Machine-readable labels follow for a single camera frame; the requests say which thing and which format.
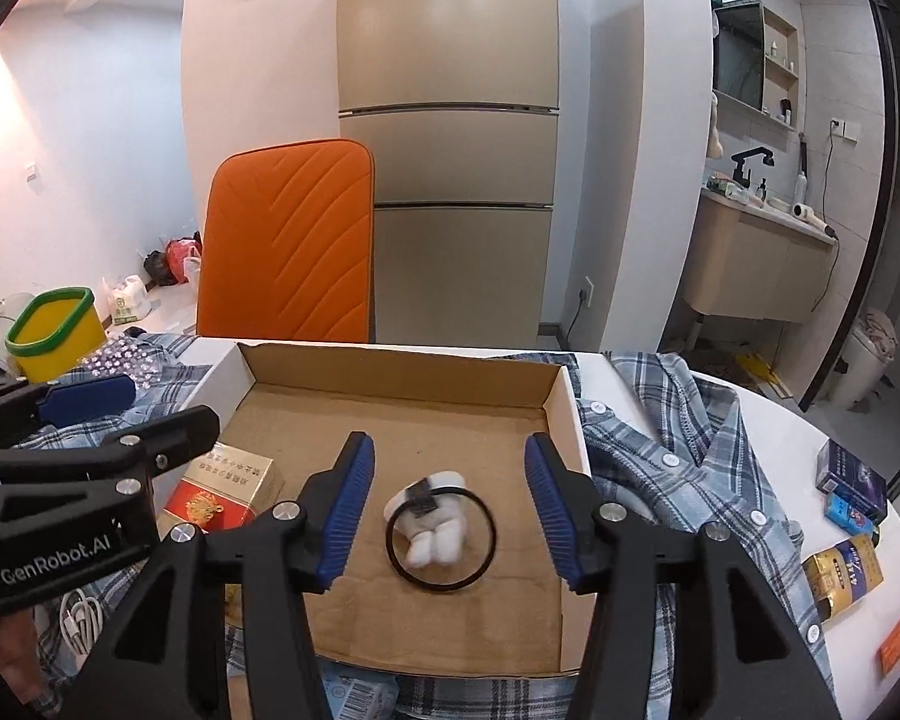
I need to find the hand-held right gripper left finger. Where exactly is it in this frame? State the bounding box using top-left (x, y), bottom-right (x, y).
top-left (75, 431), bottom-right (377, 720)

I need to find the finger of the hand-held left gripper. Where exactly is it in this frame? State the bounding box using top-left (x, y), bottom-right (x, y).
top-left (0, 405), bottom-right (221, 500)
top-left (0, 375), bottom-right (137, 440)

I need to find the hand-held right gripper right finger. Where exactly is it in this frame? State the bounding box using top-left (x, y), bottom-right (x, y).
top-left (523, 431), bottom-right (845, 720)

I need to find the black hair ring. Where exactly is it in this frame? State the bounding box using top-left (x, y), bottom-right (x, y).
top-left (385, 490), bottom-right (497, 592)

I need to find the white charging cable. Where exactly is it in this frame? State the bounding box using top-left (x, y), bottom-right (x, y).
top-left (60, 589), bottom-right (106, 661)

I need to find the small white plush toy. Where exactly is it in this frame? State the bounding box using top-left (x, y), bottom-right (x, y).
top-left (385, 471), bottom-right (470, 569)

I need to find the cardboard box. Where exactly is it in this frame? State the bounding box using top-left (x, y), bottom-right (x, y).
top-left (195, 341), bottom-right (593, 680)

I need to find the blue white tissue pack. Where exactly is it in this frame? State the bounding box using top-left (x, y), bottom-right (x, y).
top-left (321, 679), bottom-right (400, 720)

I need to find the yellow bin with green rim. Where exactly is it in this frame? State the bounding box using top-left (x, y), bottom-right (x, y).
top-left (5, 286), bottom-right (106, 385)

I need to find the red cigarette pack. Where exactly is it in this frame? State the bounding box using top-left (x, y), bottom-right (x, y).
top-left (163, 446), bottom-right (286, 541)

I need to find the white jug with green label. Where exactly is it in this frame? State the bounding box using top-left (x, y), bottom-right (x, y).
top-left (105, 275), bottom-right (151, 327)

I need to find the blue plaid shirt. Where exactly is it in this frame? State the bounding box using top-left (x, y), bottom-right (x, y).
top-left (0, 330), bottom-right (841, 720)

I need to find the red plastic bag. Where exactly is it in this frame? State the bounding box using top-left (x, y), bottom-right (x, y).
top-left (166, 238), bottom-right (200, 286)

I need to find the orange chair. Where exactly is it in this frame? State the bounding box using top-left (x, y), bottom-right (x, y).
top-left (196, 139), bottom-right (376, 346)

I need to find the blue cigarette pack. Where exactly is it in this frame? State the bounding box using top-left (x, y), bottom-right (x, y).
top-left (825, 493), bottom-right (880, 537)

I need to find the gold cigarette pack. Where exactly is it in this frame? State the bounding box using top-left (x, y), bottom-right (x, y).
top-left (801, 540), bottom-right (886, 623)

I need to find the dark purple cigarette pack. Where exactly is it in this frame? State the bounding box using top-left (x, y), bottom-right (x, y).
top-left (816, 439), bottom-right (890, 526)

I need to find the beige vanity cabinet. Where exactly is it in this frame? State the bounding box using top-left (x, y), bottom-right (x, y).
top-left (679, 191), bottom-right (841, 320)

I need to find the white trash bin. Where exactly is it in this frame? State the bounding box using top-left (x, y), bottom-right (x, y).
top-left (825, 311), bottom-right (900, 410)

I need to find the orange card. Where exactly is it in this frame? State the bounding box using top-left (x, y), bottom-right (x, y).
top-left (879, 610), bottom-right (900, 676)

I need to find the white hair dryer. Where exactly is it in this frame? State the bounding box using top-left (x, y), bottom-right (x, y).
top-left (791, 202), bottom-right (839, 241)

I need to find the black faucet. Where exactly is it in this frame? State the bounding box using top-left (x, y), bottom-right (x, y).
top-left (731, 148), bottom-right (775, 190)

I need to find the beige refrigerator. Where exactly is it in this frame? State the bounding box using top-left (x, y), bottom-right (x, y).
top-left (336, 0), bottom-right (560, 350)

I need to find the mirror cabinet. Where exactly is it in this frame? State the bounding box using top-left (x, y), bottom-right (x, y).
top-left (712, 0), bottom-right (766, 113)

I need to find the wall niche shelf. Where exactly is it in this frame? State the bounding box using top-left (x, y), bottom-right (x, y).
top-left (763, 7), bottom-right (800, 128)

